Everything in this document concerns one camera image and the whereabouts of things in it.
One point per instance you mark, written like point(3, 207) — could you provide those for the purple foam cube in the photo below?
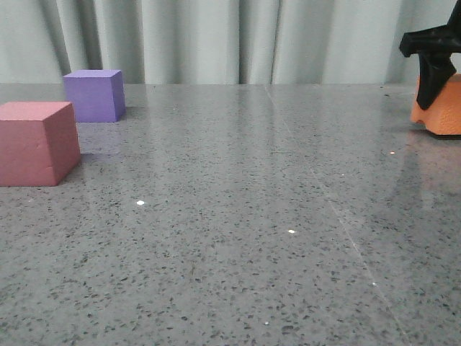
point(97, 95)

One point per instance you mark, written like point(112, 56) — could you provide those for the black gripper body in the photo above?
point(441, 39)

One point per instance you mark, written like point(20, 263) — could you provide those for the pink foam cube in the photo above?
point(39, 143)

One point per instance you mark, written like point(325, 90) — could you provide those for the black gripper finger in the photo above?
point(435, 70)

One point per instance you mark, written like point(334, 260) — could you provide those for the pale green curtain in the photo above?
point(215, 42)

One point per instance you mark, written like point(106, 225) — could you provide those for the orange foam block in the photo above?
point(443, 116)

